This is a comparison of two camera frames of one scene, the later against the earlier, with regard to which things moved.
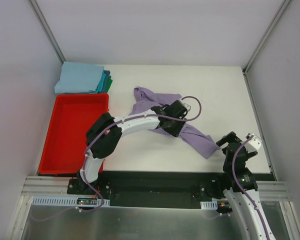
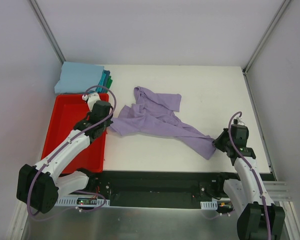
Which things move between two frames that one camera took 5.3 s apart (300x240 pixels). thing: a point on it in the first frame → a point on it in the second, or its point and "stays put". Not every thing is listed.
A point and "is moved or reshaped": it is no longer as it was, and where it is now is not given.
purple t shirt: (143, 100) is moved or reshaped
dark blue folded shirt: (107, 74) stays put
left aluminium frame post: (42, 19) stays put
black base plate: (155, 189) stays put
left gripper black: (174, 128) → (106, 122)
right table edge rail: (259, 124) stays put
